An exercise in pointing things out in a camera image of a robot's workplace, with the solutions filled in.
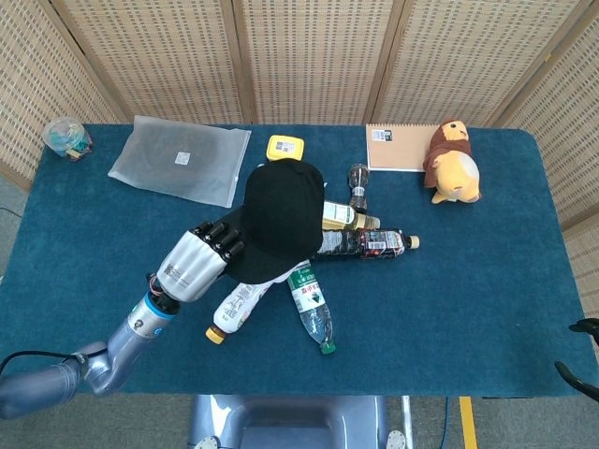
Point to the blue felt table cover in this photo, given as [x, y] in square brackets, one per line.
[468, 280]

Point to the yellow lidded box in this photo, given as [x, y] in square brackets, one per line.
[285, 146]

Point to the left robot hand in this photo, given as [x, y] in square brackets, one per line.
[192, 266]

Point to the small dark grinder bottle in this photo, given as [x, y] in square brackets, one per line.
[359, 187]

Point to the dark coffee bottle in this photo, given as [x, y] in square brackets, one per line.
[365, 243]

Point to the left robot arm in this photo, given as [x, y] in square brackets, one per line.
[126, 337]

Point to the yellow brown plush toy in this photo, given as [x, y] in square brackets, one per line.
[456, 173]

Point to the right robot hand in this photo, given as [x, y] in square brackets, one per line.
[585, 381]

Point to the white label tea bottle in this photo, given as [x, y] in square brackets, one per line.
[234, 308]

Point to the kraft spiral notebook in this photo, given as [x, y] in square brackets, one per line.
[398, 149]

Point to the clear jar of clips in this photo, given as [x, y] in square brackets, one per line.
[65, 138]

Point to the yellow floor tape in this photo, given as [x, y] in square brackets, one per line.
[469, 421]

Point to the woven bamboo folding screen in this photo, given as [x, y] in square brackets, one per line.
[318, 56]

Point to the translucent zip bag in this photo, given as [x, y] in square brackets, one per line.
[150, 159]

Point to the white table leg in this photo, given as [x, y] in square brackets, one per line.
[407, 416]

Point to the yellow tea bottle green label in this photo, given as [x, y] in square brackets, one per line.
[341, 214]

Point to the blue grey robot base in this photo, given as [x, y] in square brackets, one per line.
[290, 421]

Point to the green cap water bottle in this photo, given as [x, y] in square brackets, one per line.
[311, 308]

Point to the black baseball cap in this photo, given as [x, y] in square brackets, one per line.
[281, 210]

